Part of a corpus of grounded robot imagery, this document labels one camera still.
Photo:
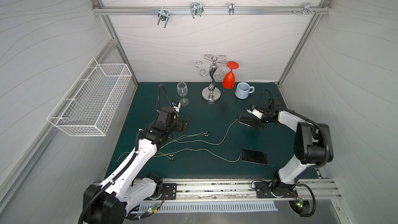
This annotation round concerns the red plastic goblet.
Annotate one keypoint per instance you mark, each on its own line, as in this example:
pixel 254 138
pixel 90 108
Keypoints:
pixel 229 78

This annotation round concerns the white wire basket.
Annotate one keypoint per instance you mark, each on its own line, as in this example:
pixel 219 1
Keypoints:
pixel 89 105

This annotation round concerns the metal u-bolt clamp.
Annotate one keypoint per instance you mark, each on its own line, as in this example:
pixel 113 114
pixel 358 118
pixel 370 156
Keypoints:
pixel 196 9
pixel 163 16

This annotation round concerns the metal bracket clamp right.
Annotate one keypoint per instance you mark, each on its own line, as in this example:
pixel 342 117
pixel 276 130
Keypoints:
pixel 307 10

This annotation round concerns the left arm base wiring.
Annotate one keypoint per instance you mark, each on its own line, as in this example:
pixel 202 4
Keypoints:
pixel 149 208

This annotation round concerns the metal hook clamp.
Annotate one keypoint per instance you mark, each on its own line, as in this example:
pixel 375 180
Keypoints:
pixel 231 9

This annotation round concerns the clear wine glass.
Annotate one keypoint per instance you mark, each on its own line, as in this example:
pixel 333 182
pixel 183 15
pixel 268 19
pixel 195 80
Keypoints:
pixel 182 90

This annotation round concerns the light blue ceramic mug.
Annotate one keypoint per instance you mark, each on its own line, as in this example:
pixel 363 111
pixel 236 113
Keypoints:
pixel 243 90

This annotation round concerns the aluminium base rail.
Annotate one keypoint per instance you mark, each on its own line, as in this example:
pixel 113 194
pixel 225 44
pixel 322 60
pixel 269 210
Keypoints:
pixel 186 190

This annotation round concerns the black smartphone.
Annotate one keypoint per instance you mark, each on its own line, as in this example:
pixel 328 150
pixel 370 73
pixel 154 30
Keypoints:
pixel 256 157
pixel 252 122

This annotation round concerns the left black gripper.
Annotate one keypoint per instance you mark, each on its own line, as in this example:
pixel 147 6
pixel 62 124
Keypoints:
pixel 181 124

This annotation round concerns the metal u-bolt clamp middle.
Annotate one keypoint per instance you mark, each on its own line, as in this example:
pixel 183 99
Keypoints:
pixel 196 9

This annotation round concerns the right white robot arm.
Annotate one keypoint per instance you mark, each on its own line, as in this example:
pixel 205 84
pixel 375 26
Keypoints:
pixel 312 145

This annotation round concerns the chrome glass holder stand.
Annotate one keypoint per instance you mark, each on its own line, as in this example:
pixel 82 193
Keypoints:
pixel 212 94

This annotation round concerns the metal u-bolt clamp left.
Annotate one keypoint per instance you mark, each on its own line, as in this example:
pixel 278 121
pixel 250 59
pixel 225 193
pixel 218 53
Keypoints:
pixel 163 16

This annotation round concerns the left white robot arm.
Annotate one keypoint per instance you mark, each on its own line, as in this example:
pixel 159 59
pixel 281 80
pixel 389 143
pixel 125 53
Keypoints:
pixel 114 199

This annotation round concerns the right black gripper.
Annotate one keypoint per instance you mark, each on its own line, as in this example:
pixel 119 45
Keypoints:
pixel 259 120

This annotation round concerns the aluminium crossbar rail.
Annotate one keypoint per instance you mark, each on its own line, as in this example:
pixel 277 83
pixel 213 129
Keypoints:
pixel 208 10

